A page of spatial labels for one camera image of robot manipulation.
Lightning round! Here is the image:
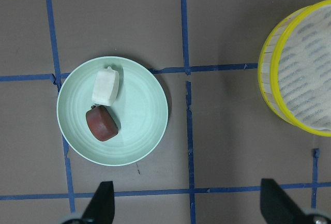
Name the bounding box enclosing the white steamer cloth liner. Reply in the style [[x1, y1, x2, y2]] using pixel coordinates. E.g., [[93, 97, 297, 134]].
[[278, 3, 330, 132]]

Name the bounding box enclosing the white steamed bun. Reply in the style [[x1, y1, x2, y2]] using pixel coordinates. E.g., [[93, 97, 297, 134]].
[[92, 66, 119, 106]]

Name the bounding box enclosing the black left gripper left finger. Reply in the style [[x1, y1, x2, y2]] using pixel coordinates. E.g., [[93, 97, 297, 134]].
[[81, 181, 114, 224]]

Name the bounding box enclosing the light green plate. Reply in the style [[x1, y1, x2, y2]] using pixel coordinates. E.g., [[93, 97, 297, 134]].
[[57, 56, 168, 166]]

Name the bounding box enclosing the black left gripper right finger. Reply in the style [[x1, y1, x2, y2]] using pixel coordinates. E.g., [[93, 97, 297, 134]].
[[260, 178, 313, 224]]

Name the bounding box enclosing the brown steamed bun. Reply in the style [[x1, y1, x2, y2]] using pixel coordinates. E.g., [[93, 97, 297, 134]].
[[85, 105, 118, 142]]

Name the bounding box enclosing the yellow bamboo steamer tier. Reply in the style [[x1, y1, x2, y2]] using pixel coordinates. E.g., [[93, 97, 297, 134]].
[[258, 0, 330, 137]]

